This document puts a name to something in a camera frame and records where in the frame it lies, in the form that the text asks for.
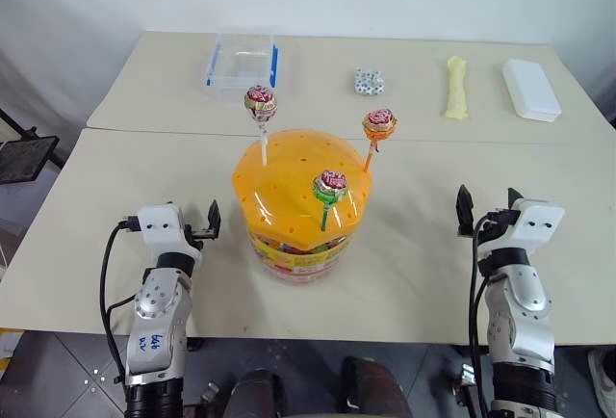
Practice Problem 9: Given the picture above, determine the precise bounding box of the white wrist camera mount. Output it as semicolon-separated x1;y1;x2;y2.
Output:
136;201;203;265
508;197;567;256

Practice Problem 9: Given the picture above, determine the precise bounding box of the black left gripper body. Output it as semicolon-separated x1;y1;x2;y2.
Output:
179;222;205;251

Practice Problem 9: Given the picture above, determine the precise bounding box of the white shoe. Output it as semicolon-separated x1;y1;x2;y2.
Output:
587;347;616;413

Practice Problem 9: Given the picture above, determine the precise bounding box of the black stand with tray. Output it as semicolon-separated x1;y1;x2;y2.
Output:
0;108;63;187

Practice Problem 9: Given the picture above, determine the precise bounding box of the small polka dot box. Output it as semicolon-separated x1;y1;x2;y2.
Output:
352;66;387;98

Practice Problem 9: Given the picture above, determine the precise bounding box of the orange lollipop with orange stick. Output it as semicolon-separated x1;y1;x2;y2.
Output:
360;108;399;172

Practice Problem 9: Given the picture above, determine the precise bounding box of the green lollipop with green stick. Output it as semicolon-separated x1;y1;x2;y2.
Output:
312;169;349;233

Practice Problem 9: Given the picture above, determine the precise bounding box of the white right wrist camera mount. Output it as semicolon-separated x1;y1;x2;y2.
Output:
508;197;567;256

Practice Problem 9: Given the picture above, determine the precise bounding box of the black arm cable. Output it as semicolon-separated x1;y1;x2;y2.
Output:
468;219;493;418
98;215;141;388

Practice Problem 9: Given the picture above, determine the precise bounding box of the pale yellow wrapped bundle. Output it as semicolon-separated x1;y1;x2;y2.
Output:
439;54;471;122

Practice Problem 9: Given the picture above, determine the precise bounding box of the clear plastic candy jar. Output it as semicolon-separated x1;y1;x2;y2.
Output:
246;230;353;287

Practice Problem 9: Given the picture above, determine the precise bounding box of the white rectangular plastic box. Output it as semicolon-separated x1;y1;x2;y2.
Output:
500;57;564;124

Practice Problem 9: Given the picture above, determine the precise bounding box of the orange plastic lollipop holder lid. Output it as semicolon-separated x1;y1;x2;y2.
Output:
230;127;376;251

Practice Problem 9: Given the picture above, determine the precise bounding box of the red lollipop with white stick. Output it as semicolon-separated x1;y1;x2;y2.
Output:
244;84;280;168

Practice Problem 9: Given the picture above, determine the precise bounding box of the clear box with blue clips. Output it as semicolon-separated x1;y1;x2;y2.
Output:
200;31;282;102

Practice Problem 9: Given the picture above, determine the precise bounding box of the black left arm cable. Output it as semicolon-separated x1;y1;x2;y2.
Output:
98;215;141;388

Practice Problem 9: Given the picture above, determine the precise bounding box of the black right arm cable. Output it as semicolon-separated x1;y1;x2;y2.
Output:
468;219;493;418

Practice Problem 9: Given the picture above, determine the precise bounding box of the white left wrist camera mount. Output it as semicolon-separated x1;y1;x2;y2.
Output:
136;201;203;265

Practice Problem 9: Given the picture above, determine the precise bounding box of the dark rounded shape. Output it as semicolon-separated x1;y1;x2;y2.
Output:
229;368;286;418
339;356;416;418

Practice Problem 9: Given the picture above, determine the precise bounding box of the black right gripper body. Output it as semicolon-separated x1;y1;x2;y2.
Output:
474;208;520;248

